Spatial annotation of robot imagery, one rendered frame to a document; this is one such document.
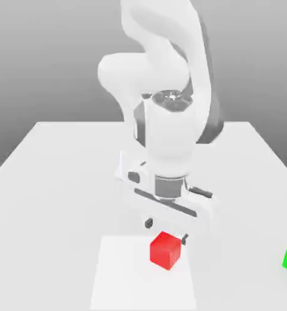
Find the small red cube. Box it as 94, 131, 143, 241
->
149, 231, 183, 271

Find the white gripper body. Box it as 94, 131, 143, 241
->
116, 179, 220, 238

